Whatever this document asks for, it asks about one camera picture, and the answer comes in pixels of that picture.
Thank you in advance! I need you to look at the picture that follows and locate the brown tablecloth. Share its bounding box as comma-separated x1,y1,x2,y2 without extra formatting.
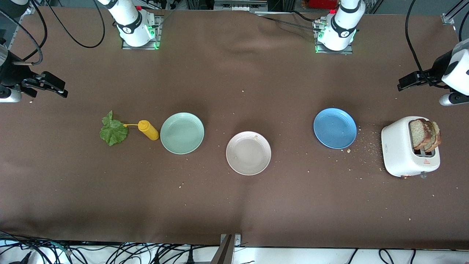
0,7,469,250

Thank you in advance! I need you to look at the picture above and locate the grey metal bracket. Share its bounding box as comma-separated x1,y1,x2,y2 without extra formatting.
220,234,242,247

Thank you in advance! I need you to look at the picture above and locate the grey equipment box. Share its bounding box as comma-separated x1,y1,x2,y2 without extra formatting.
214,0,269,11

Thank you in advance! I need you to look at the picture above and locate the yellow mustard squeeze bottle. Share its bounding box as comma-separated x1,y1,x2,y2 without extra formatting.
123,120,159,141

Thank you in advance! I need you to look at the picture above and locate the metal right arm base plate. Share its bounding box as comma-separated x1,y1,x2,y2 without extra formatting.
122,15,162,50

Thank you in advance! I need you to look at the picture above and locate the white toaster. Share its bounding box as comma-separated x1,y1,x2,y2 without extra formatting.
381,116,441,179

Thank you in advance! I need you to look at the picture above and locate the long black arm cable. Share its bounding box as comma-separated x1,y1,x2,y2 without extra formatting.
45,0,106,49
405,0,449,88

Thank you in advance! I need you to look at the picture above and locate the dark metal bar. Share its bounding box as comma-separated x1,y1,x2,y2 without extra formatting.
210,235,233,264

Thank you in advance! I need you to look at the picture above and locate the pale green plate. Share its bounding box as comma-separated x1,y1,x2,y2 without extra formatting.
160,112,205,155

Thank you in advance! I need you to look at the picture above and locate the blue plate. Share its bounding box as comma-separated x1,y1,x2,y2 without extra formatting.
313,108,357,149

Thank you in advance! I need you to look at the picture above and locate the aluminium frame profile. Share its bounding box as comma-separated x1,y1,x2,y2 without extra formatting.
442,0,469,25

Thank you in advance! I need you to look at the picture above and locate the beige plate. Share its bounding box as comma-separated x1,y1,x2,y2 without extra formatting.
226,131,272,176

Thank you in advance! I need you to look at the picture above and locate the long black left arm cable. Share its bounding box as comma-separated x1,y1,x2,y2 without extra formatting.
405,0,449,88

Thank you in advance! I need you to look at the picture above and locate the long black right arm cable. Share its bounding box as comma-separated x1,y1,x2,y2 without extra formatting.
45,0,106,49

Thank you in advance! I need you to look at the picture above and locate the red box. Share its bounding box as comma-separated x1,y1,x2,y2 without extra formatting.
308,0,338,10

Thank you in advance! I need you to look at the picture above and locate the green lettuce leaf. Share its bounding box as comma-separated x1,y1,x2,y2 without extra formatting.
99,110,129,146

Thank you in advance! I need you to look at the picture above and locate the aluminium frame strut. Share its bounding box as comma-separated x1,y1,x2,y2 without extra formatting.
7,10,30,50

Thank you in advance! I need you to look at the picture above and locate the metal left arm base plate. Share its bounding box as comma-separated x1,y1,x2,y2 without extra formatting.
314,18,354,55

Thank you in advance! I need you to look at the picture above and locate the brown bread slice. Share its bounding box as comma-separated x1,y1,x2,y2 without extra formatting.
423,120,442,153
409,119,428,150

